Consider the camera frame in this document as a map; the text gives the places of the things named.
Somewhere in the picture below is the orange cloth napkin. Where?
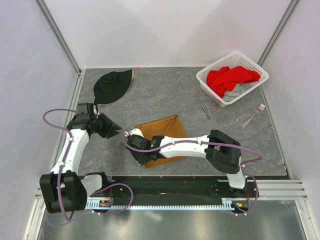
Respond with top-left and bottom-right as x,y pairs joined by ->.
134,114 -> 188,170

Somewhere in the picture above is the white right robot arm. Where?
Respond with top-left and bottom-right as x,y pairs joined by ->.
124,128 -> 247,197

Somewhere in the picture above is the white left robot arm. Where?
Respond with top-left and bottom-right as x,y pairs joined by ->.
39,103 -> 122,214

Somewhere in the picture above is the black bucket hat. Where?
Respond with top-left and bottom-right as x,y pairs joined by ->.
93,69 -> 134,105

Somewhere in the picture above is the silver knife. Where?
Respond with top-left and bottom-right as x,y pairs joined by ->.
192,91 -> 211,120

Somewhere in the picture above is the grey cloth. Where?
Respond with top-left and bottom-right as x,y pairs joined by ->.
222,84 -> 246,102

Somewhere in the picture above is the red cloth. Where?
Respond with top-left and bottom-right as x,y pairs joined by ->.
206,66 -> 261,98

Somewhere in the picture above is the white plastic basket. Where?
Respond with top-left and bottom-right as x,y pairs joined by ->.
196,51 -> 269,108

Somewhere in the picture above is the silver fork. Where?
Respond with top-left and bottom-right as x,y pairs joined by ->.
241,103 -> 266,128

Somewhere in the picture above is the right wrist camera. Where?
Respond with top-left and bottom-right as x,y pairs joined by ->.
123,128 -> 144,138

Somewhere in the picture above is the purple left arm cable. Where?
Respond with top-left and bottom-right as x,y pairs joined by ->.
42,107 -> 135,222

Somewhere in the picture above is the slotted cable duct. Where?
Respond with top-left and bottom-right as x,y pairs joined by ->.
85,198 -> 249,211

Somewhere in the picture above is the left aluminium frame post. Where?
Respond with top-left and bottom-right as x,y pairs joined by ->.
34,0 -> 83,74

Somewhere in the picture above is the aluminium frame post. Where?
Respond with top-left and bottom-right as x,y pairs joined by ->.
34,0 -> 83,74
257,0 -> 301,66

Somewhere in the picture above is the aluminium front rail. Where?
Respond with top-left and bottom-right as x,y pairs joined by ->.
36,178 -> 307,200

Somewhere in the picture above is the right aluminium frame post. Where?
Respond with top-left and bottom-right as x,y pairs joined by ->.
257,0 -> 301,66

